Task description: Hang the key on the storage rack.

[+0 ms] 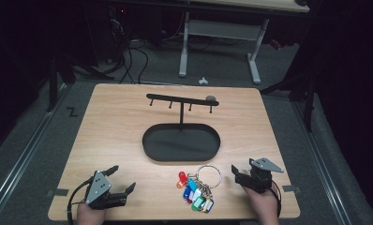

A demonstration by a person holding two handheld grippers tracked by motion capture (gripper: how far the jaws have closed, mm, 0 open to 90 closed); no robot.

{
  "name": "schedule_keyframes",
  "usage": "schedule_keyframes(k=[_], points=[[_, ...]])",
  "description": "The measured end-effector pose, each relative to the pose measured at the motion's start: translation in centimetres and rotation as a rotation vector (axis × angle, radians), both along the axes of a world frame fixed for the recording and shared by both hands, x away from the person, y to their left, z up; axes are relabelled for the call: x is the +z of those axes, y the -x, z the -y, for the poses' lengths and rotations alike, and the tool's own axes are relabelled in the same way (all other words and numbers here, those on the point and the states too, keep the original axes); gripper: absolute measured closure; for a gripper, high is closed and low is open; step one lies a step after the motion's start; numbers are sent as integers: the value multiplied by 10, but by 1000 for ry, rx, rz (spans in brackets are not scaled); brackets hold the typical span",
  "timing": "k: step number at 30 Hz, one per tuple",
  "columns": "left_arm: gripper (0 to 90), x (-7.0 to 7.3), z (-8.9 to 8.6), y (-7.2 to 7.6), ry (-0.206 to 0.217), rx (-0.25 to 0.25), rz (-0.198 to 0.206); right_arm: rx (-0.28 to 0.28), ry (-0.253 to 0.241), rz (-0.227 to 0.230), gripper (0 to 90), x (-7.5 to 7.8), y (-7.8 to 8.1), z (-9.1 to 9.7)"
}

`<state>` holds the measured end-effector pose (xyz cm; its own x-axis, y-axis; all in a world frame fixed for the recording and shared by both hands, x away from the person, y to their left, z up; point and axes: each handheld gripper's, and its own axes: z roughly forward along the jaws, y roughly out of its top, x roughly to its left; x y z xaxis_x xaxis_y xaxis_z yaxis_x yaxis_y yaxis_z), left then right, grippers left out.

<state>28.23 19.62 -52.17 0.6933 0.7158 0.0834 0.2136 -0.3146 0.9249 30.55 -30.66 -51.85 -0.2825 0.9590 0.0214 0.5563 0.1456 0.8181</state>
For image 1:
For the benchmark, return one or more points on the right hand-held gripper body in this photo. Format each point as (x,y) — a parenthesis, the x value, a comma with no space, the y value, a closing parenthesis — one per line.
(258,178)

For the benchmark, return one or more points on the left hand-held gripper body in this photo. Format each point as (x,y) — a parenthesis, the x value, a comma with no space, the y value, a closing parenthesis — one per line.
(97,189)

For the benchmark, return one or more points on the key bunch with coloured tags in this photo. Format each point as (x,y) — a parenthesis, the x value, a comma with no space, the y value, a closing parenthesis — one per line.
(195,193)

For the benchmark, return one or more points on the black key rack with tray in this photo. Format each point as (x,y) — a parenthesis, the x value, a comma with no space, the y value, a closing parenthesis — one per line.
(181,143)

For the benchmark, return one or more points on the person's left hand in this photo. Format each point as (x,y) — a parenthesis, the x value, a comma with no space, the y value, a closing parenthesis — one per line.
(89,216)

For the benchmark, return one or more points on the person's right hand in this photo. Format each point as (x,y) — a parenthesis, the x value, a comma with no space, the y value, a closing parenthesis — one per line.
(264,206)

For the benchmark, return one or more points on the grey tape strip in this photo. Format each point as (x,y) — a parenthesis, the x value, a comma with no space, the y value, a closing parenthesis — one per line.
(291,188)
(61,192)

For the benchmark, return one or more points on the small grey round object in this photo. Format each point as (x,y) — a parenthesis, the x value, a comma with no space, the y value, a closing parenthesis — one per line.
(210,97)

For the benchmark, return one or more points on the black metal stand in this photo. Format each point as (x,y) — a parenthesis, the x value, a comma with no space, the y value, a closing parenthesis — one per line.
(308,93)
(53,84)

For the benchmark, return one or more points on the small white floor object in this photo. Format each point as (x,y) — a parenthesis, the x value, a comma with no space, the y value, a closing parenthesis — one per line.
(203,81)

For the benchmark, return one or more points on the dark computer tower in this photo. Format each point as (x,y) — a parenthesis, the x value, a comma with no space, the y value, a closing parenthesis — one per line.
(117,28)

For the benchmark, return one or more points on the metal floor rail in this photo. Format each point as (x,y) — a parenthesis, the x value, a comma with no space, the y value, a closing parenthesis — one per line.
(22,159)
(323,168)

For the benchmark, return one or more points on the white metal frame desk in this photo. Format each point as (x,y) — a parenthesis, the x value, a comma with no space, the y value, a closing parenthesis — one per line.
(219,29)

